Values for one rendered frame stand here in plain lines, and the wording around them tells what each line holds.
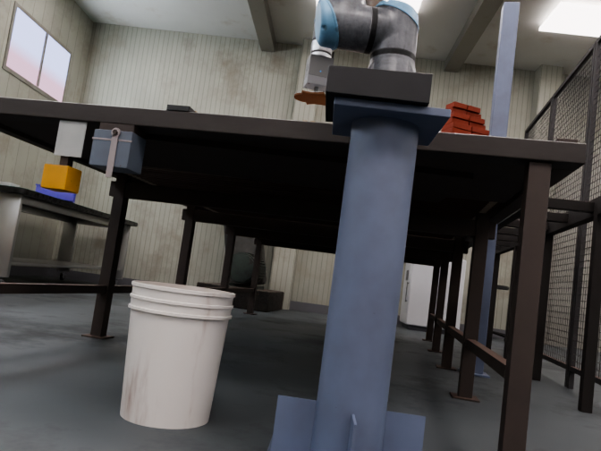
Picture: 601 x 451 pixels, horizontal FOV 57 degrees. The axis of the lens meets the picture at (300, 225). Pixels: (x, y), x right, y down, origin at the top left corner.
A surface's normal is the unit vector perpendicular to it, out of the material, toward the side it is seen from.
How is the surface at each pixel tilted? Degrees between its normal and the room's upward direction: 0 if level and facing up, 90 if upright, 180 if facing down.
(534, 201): 90
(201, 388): 93
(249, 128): 90
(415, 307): 90
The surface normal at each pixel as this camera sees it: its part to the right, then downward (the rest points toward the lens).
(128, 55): -0.04, -0.10
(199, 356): 0.69, 0.07
